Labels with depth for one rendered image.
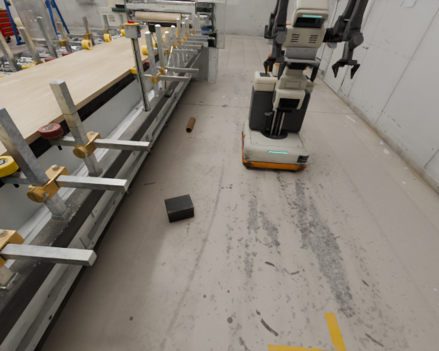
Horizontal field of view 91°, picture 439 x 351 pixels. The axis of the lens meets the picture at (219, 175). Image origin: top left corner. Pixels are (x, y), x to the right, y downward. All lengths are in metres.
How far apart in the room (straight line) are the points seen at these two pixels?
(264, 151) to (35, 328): 1.89
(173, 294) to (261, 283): 0.54
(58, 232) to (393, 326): 1.70
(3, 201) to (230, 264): 1.18
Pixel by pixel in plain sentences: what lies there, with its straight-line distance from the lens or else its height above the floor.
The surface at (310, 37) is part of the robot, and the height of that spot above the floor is 1.16.
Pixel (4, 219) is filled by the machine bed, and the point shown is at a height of 0.70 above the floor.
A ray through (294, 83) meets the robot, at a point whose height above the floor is 0.86.
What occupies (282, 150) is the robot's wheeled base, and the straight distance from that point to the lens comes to 2.12.
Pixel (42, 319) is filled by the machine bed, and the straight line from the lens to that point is 1.47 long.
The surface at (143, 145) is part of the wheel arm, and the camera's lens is 0.98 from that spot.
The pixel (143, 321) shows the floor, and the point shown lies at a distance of 1.46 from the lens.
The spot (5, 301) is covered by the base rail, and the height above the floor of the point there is 0.70.
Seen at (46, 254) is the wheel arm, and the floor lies 0.82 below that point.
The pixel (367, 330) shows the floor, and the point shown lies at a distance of 1.64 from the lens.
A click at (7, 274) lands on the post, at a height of 0.74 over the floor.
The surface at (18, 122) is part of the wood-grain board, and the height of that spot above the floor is 0.90.
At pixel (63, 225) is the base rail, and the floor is 0.70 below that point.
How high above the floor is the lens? 1.36
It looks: 40 degrees down
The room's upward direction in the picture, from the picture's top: 3 degrees clockwise
